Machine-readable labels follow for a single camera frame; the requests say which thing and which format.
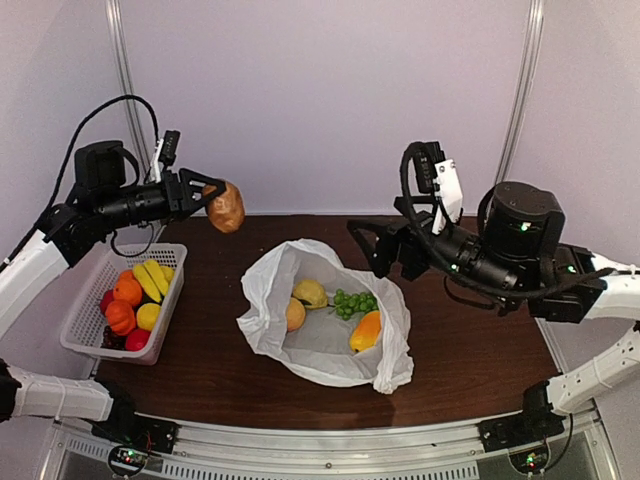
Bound white plastic bag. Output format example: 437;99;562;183
237;239;414;394

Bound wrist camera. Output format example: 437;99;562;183
413;142;463;235
145;130;181;183

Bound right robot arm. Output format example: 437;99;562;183
347;181;639;451

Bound black left cable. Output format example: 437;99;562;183
0;94;162;271

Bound yellow fruit lower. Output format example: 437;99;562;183
136;303;161;332

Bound pale yellow bumpy fruit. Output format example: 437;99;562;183
292;279;329;310

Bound yellow orange mango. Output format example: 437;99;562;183
349;310;381;353

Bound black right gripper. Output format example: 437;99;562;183
347;194;522;309

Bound yellow banana bunch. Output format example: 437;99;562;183
132;259;175;304

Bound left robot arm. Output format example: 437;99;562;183
1;131;227;444

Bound dark purple grapes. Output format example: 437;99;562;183
101;326;127;350

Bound brown kiwi fruit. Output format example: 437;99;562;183
206;182;245;234

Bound right aluminium frame post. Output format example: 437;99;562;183
493;0;545;186

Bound red fruit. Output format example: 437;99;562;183
99;290;114;315
125;328;150;352

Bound left circuit board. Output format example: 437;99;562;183
107;445;149;477

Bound front aluminium rail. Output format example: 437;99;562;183
41;403;619;479

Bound orange fruit from bag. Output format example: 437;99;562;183
113;278;143;307

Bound white perforated plastic basket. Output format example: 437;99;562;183
59;243;188;365

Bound circuit board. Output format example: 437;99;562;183
509;446;550;475
107;445;149;477

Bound right circuit board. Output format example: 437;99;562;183
509;446;550;475

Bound left aluminium frame post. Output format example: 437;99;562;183
105;0;151;169

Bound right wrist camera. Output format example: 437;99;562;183
413;142;463;235

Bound peach fruit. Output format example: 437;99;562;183
286;297;306;332

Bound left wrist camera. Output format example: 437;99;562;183
145;130;181;183

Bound red fruit upper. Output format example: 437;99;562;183
99;290;114;315

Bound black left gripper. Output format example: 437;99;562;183
95;166;225;229

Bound aluminium frame post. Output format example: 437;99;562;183
105;0;151;169
493;0;545;186

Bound green fruit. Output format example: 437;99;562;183
332;289;378;321

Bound red fruit lower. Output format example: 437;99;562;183
125;328;150;352

